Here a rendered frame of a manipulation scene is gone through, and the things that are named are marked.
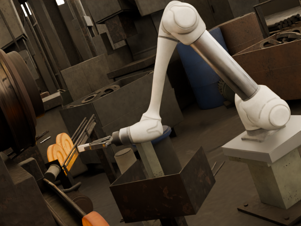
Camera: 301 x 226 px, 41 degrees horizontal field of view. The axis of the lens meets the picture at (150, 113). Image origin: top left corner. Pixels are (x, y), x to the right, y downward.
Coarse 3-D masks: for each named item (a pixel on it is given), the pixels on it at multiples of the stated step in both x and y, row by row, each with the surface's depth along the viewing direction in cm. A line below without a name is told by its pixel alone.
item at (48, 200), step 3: (45, 192) 176; (48, 192) 174; (51, 192) 173; (54, 192) 171; (45, 195) 172; (48, 195) 171; (51, 195) 169; (54, 195) 168; (45, 198) 168; (48, 198) 167; (51, 198) 165; (54, 198) 163; (57, 198) 162; (48, 201) 162; (51, 201) 161
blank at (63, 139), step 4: (60, 136) 222; (64, 136) 226; (68, 136) 231; (56, 140) 221; (60, 140) 220; (64, 140) 224; (68, 140) 229; (60, 144) 219; (64, 144) 223; (68, 144) 230; (72, 144) 232; (64, 148) 221; (68, 148) 230; (68, 152) 223; (72, 152) 229
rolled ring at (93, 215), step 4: (92, 212) 101; (96, 212) 100; (84, 216) 102; (88, 216) 99; (92, 216) 99; (96, 216) 98; (100, 216) 98; (84, 220) 101; (88, 220) 98; (92, 220) 97; (96, 220) 97; (100, 220) 97; (104, 220) 96; (84, 224) 103; (88, 224) 99; (92, 224) 96; (96, 224) 96; (100, 224) 96; (104, 224) 96
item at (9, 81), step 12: (0, 60) 139; (0, 72) 139; (0, 84) 138; (12, 84) 138; (0, 96) 138; (12, 96) 139; (12, 108) 140; (24, 108) 141; (12, 120) 141; (24, 120) 144; (24, 132) 147; (24, 144) 153
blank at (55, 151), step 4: (56, 144) 213; (48, 148) 209; (52, 148) 207; (56, 148) 212; (60, 148) 216; (48, 152) 206; (52, 152) 206; (56, 152) 210; (60, 152) 215; (64, 152) 219; (48, 156) 206; (52, 156) 205; (56, 156) 208; (60, 156) 215; (64, 156) 217; (48, 160) 205; (52, 160) 205; (60, 160) 215; (60, 164) 210
